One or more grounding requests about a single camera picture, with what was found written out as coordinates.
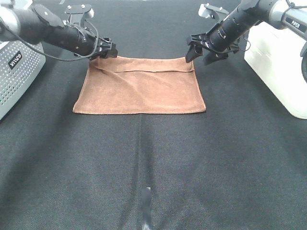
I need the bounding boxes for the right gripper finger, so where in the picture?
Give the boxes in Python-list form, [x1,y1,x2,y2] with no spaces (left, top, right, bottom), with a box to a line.
[185,45,203,63]
[203,52,228,65]

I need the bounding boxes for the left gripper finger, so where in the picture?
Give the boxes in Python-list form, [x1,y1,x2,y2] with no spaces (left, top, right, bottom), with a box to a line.
[90,49,118,60]
[103,37,117,51]

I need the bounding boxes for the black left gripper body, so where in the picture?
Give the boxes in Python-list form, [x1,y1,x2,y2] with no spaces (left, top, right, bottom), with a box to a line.
[61,25,103,58]

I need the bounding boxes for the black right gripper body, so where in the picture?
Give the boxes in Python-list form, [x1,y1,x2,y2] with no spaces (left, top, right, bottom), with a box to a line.
[187,18,242,54]

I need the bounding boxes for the brown microfiber towel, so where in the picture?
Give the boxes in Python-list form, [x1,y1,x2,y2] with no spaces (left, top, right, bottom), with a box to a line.
[72,56,206,115]

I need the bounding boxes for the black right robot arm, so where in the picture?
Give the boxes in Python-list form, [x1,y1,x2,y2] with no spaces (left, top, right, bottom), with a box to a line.
[185,0,307,65]

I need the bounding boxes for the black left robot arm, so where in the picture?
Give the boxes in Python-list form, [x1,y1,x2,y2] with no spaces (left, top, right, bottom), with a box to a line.
[0,3,118,59]

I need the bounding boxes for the white plastic storage bin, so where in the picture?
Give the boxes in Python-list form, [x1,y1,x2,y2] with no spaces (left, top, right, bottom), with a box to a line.
[244,23,307,119]

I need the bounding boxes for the grey perforated plastic basket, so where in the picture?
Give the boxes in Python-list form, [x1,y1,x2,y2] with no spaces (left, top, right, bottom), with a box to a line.
[0,41,46,118]

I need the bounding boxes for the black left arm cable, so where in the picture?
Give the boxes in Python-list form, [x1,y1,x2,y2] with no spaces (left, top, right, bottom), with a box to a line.
[0,16,99,62]

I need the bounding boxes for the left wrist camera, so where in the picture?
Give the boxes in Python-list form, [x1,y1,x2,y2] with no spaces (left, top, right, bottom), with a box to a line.
[65,4,94,27]

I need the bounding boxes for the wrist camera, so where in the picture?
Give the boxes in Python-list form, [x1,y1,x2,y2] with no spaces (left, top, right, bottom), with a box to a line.
[65,4,94,27]
[198,3,229,23]

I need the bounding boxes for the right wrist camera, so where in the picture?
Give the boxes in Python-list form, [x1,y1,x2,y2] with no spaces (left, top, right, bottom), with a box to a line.
[198,3,229,23]

